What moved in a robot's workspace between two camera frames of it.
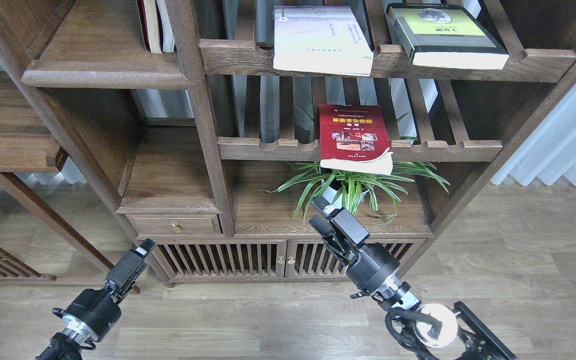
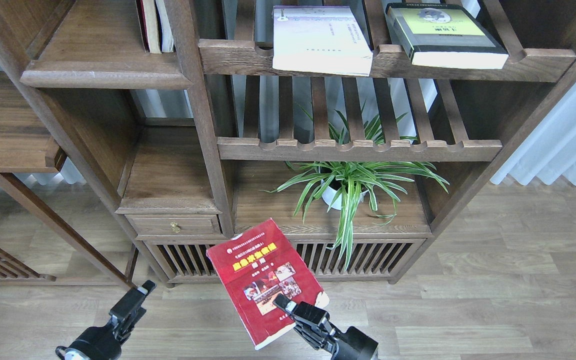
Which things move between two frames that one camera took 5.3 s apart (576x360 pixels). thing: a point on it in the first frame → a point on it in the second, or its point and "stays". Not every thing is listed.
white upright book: (167, 36) stays
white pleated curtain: (572, 142) stays
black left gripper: (94, 312) → (95, 343)
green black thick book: (437, 36) stays
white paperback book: (325, 39) stays
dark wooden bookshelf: (211, 125) stays
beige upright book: (152, 20) stays
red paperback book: (354, 137) → (254, 267)
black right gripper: (372, 269) → (352, 344)
